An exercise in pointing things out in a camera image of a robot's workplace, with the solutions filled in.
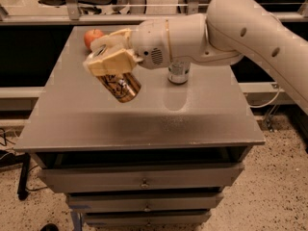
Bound grey drawer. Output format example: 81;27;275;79
38;163;244;193
66;192;223;213
85;210;211;227

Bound grey metal railing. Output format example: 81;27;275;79
0;0;307;26

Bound silver soda can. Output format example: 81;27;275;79
167;62;191;85

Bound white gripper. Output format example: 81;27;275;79
83;19;170;77

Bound middle grey drawer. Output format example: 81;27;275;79
66;192;223;213

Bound bottom grey drawer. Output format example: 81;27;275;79
85;210;211;227

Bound grey drawer cabinet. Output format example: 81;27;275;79
13;23;267;228

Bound orange soda can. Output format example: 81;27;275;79
95;45;141;103

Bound black stand leg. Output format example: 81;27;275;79
17;153;31;201

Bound top grey drawer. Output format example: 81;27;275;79
38;163;244;193

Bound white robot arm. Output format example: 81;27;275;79
84;0;308;112

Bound red apple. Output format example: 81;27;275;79
84;29;104;49

